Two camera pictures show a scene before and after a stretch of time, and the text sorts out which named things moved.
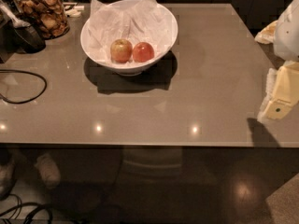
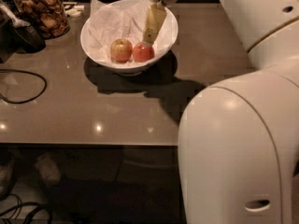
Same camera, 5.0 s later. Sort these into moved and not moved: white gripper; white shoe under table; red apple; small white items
Moved: white gripper
Not moved: white shoe under table; red apple; small white items
